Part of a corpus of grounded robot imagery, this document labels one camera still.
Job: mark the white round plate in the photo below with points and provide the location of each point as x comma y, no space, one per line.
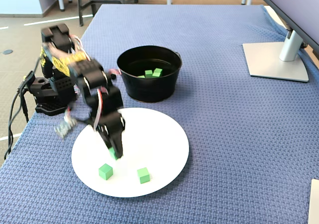
159,159

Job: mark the computer monitor silver stand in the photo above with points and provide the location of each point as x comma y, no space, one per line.
274,64

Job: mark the black metal pot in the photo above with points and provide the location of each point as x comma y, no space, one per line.
149,92

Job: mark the black motor controller board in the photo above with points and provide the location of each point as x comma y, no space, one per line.
30,77

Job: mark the green plastic cube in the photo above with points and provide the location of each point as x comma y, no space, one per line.
157,72
148,73
143,175
112,154
105,171

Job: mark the small wrist camera board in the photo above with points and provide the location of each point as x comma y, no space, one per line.
63,128

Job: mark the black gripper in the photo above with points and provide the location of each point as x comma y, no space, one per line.
112,128

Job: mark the black metal stool frame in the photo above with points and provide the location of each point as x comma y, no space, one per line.
81,10

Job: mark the dark round floor cover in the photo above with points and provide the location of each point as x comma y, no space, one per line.
8,51

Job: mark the white box corner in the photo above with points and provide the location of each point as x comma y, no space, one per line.
314,204

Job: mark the blue woven tablecloth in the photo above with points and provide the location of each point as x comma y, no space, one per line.
224,134

